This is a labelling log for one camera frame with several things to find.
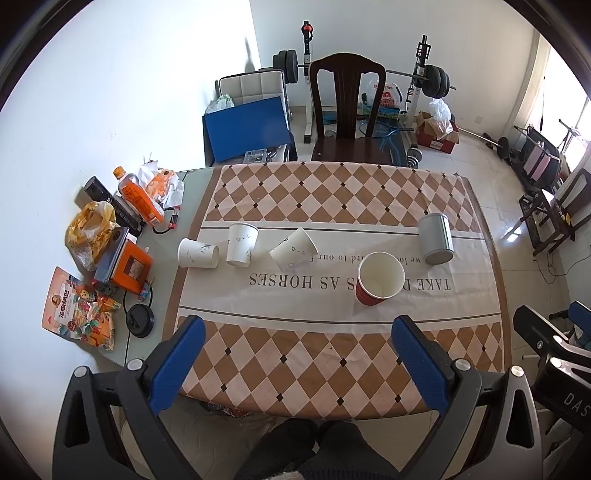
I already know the black cylinder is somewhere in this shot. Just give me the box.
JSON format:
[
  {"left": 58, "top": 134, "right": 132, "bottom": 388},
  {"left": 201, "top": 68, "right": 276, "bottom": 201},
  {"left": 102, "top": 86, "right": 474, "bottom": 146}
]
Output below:
[{"left": 84, "top": 176, "right": 112, "bottom": 204}]

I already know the dark wooden side chair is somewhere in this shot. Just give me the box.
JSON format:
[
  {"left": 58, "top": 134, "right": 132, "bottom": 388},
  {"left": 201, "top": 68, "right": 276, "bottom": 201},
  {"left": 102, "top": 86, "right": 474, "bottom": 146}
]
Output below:
[{"left": 531, "top": 168, "right": 591, "bottom": 257}]

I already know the orange drink bottle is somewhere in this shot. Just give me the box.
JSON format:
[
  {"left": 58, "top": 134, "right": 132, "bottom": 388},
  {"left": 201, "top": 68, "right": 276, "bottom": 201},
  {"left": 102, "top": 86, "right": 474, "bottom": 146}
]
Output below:
[{"left": 113, "top": 166, "right": 164, "bottom": 227}]

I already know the person's leg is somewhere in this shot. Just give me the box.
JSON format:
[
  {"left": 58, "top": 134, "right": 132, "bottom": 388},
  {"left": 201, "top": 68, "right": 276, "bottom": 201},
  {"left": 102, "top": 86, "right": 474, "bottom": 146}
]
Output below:
[
  {"left": 300, "top": 420, "right": 400, "bottom": 480},
  {"left": 233, "top": 418, "right": 319, "bottom": 480}
]

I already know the black frame with pink panels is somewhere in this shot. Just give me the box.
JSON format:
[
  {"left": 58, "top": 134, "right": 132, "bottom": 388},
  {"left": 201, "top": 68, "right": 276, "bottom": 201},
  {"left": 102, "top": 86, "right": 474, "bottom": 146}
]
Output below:
[{"left": 512, "top": 124, "right": 566, "bottom": 190}]

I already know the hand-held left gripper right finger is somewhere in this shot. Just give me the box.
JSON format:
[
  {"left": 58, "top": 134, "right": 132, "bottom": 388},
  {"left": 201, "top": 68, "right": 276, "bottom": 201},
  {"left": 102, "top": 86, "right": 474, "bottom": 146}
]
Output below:
[{"left": 392, "top": 315, "right": 550, "bottom": 480}]

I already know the person's left leg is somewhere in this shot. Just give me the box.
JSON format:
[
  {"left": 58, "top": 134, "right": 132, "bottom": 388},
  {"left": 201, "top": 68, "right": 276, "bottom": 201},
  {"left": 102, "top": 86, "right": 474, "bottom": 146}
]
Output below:
[{"left": 233, "top": 418, "right": 319, "bottom": 480}]

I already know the colourful snack packet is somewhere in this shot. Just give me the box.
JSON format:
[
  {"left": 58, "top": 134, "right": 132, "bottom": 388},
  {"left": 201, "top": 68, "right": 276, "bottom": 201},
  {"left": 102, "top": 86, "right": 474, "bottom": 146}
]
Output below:
[{"left": 41, "top": 266, "right": 123, "bottom": 354}]

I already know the white and orange plastic bag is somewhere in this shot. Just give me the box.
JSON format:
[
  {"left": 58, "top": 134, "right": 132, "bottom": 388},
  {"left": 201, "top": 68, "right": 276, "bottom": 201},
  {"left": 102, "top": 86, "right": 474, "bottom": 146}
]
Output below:
[{"left": 139, "top": 159, "right": 185, "bottom": 208}]

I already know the person's right leg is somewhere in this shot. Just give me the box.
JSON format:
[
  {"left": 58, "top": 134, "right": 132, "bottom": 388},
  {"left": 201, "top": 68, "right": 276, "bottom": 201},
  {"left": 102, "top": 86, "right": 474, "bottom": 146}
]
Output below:
[{"left": 300, "top": 420, "right": 400, "bottom": 480}]

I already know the short floor barbell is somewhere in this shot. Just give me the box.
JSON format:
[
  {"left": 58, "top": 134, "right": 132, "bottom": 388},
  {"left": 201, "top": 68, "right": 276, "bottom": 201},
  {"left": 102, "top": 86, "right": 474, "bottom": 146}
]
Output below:
[{"left": 482, "top": 133, "right": 511, "bottom": 160}]

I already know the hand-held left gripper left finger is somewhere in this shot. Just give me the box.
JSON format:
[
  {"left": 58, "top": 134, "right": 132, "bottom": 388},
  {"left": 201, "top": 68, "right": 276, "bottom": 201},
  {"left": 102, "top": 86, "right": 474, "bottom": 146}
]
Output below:
[{"left": 52, "top": 315, "right": 207, "bottom": 480}]

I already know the checkered tablecloth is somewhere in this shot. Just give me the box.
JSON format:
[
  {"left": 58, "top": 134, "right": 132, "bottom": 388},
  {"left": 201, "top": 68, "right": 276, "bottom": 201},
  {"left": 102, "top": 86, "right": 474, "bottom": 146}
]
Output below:
[{"left": 163, "top": 161, "right": 505, "bottom": 418}]

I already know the blue board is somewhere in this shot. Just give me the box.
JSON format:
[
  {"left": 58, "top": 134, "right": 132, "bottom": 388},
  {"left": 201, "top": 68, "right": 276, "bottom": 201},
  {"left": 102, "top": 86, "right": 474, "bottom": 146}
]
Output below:
[{"left": 203, "top": 96, "right": 291, "bottom": 163}]

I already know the white paper cup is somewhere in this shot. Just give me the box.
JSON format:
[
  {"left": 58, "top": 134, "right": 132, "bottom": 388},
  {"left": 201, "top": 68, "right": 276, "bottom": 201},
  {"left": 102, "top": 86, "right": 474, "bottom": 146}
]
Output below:
[
  {"left": 269, "top": 226, "right": 319, "bottom": 273},
  {"left": 226, "top": 223, "right": 260, "bottom": 268},
  {"left": 178, "top": 237, "right": 220, "bottom": 269}
]

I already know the white barbell rack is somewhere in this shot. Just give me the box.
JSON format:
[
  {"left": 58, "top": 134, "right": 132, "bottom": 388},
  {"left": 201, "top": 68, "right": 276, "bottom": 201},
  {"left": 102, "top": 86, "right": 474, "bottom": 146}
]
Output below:
[{"left": 300, "top": 21, "right": 435, "bottom": 144}]

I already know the blue badminton racket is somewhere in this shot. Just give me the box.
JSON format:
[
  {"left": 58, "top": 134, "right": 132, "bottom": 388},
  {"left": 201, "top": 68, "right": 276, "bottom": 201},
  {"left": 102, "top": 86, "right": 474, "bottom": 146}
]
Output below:
[{"left": 358, "top": 117, "right": 416, "bottom": 139}]

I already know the window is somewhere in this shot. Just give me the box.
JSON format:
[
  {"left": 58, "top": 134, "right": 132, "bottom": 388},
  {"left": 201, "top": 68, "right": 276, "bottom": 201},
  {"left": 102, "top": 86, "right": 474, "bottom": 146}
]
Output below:
[{"left": 540, "top": 37, "right": 591, "bottom": 153}]

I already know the red printed plastic bag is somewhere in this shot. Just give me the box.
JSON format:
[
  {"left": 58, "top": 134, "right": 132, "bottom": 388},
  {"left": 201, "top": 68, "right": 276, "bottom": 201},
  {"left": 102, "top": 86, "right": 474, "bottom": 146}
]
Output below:
[{"left": 367, "top": 76, "right": 402, "bottom": 108}]

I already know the blue seat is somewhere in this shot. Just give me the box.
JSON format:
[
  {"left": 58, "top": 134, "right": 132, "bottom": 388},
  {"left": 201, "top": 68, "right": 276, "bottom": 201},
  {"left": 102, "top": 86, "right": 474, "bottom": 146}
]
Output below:
[{"left": 549, "top": 300, "right": 591, "bottom": 352}]

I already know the white padded chair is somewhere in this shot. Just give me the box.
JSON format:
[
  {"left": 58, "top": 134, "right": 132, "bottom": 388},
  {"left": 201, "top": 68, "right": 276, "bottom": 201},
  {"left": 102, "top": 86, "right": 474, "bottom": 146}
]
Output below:
[{"left": 217, "top": 69, "right": 289, "bottom": 109}]

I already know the black cup lid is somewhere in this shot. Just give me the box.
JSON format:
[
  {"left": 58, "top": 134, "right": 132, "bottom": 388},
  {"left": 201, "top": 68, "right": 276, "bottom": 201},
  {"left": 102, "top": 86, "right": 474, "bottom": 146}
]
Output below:
[{"left": 126, "top": 302, "right": 155, "bottom": 337}]

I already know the cardboard box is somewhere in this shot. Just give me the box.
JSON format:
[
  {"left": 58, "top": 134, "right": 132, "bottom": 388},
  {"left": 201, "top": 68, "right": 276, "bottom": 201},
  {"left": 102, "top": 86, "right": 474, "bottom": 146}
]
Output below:
[{"left": 416, "top": 111, "right": 460, "bottom": 154}]

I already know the grey cup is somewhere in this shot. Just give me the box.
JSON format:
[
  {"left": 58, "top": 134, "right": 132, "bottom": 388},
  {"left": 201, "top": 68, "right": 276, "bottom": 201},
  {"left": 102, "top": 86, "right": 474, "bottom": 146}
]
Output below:
[{"left": 418, "top": 213, "right": 454, "bottom": 266}]

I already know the long black box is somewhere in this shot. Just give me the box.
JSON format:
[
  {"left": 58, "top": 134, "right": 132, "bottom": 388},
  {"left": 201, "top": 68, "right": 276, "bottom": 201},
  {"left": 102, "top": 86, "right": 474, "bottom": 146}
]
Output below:
[{"left": 111, "top": 196, "right": 144, "bottom": 236}]

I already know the barbell with black plates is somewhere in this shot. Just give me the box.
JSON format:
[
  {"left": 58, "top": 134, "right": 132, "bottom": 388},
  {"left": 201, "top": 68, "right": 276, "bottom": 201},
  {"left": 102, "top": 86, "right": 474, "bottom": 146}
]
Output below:
[{"left": 272, "top": 50, "right": 458, "bottom": 99}]

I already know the yellow plastic bag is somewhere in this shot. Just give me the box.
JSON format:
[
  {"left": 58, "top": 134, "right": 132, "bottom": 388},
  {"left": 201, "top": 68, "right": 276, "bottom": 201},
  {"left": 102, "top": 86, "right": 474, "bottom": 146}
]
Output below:
[{"left": 65, "top": 200, "right": 117, "bottom": 273}]

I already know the orange box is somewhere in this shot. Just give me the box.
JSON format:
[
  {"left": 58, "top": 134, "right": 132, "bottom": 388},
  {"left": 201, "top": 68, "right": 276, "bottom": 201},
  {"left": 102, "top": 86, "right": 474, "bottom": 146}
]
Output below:
[{"left": 95, "top": 240, "right": 154, "bottom": 294}]

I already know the red paper cup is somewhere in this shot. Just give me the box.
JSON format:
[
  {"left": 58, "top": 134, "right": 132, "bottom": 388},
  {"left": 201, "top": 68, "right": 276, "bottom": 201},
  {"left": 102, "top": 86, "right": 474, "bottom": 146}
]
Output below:
[{"left": 355, "top": 251, "right": 406, "bottom": 306}]

